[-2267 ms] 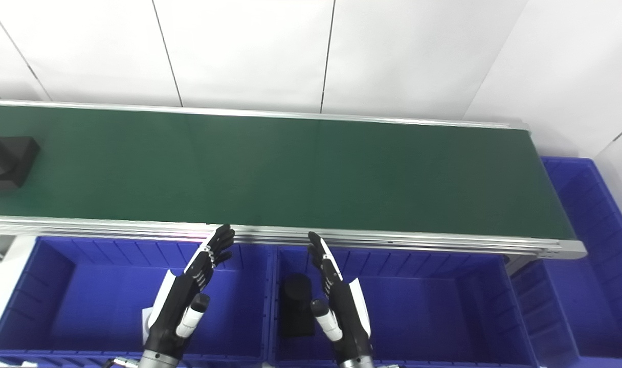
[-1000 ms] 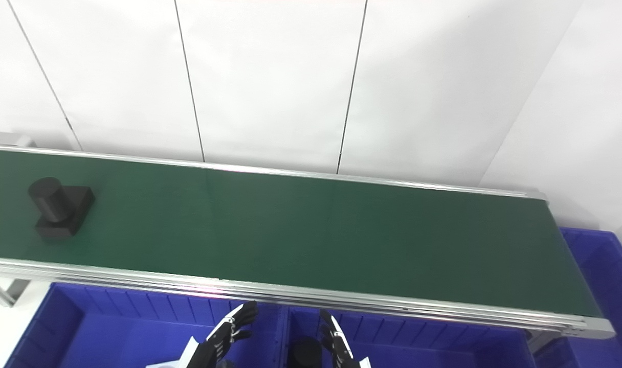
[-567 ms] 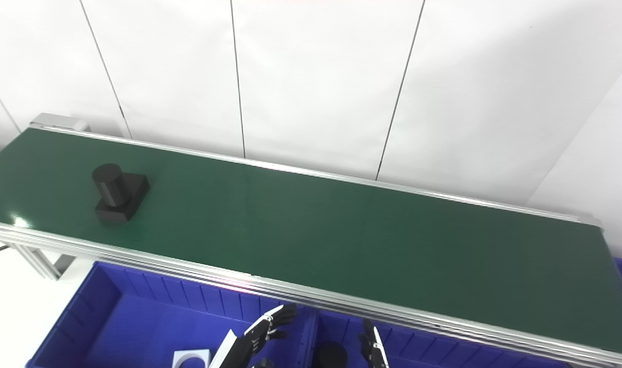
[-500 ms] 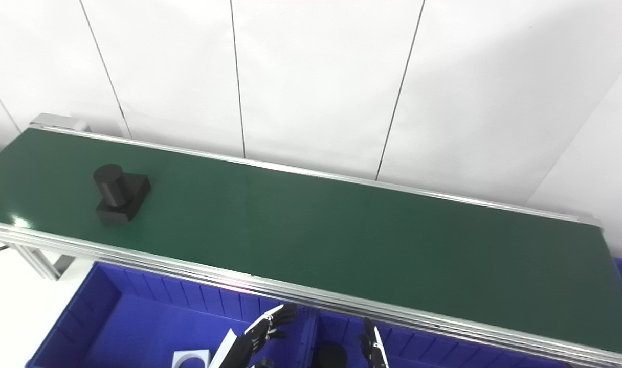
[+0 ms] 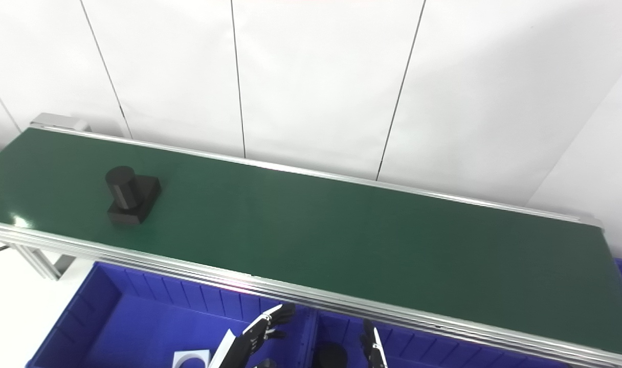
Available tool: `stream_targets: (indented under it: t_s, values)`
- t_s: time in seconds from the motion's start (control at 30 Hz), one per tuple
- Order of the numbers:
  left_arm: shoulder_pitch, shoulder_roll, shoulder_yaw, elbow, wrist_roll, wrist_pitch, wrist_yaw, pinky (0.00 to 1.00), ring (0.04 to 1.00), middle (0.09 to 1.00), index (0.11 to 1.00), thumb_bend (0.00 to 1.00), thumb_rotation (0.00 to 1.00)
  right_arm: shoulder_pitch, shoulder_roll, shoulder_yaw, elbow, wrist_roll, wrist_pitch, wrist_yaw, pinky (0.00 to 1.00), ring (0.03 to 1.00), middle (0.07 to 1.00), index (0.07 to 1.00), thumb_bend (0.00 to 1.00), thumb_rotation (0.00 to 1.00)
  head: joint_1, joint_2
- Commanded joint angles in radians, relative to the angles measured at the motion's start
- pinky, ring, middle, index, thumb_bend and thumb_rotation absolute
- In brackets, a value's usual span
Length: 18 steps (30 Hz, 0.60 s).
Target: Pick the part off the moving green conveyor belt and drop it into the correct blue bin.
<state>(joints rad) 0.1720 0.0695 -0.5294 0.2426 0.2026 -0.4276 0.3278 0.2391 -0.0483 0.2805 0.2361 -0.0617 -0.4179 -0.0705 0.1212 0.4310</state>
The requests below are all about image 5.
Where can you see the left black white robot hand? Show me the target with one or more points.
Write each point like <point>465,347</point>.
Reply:
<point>244,347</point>

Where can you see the black cylinder block part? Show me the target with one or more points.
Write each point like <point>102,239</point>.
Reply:
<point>330,357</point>
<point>129,199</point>

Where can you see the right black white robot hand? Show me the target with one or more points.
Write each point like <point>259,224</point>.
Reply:
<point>373,352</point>

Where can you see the green conveyor belt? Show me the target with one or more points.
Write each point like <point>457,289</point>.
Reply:
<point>198,273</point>
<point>311,240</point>

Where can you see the white plastic part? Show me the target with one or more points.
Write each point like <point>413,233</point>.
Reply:
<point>180,359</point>

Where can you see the aluminium conveyor leg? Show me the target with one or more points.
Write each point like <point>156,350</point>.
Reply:
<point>42,260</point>

